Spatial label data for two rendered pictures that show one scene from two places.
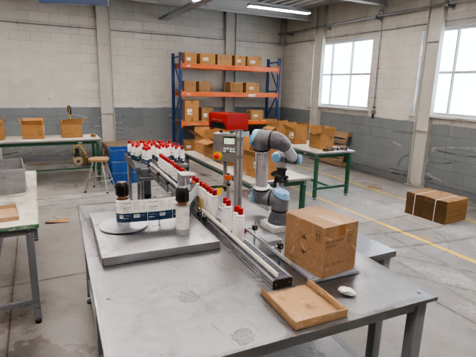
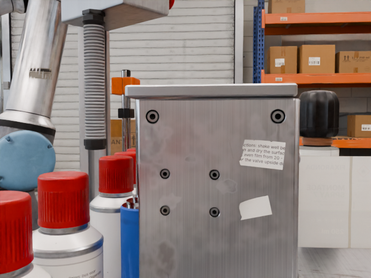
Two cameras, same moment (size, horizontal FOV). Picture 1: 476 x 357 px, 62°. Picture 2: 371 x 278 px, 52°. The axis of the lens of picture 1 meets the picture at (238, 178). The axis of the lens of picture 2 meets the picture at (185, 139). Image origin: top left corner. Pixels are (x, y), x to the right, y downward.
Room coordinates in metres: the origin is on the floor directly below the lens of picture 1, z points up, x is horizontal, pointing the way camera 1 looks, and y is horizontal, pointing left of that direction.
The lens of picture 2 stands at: (3.12, 0.52, 1.12)
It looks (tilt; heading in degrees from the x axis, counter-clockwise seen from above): 3 degrees down; 212
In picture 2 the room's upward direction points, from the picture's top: straight up
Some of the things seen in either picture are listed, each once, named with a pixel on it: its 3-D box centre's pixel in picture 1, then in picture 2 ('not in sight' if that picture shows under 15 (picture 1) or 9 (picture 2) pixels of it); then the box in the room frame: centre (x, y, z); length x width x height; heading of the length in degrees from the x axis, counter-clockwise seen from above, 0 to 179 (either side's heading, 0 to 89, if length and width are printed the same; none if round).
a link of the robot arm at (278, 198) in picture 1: (279, 198); not in sight; (2.59, -0.29, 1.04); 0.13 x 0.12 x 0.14; 66
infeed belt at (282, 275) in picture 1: (219, 226); not in sight; (2.50, 0.11, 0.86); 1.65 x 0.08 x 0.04; 25
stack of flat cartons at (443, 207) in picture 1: (435, 205); not in sight; (5.51, -2.89, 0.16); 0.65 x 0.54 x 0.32; 32
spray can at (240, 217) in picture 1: (240, 224); not in sight; (2.20, -0.02, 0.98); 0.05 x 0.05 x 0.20
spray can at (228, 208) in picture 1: (228, 215); not in sight; (2.37, 0.06, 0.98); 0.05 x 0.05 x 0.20
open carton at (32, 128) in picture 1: (32, 127); not in sight; (6.97, 3.66, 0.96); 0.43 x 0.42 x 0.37; 115
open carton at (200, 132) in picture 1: (206, 139); not in sight; (5.93, 0.50, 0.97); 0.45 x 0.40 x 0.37; 119
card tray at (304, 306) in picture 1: (302, 301); not in sight; (1.59, -0.30, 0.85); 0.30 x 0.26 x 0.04; 25
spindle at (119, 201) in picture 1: (122, 202); not in sight; (2.41, 0.73, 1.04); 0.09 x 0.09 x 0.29
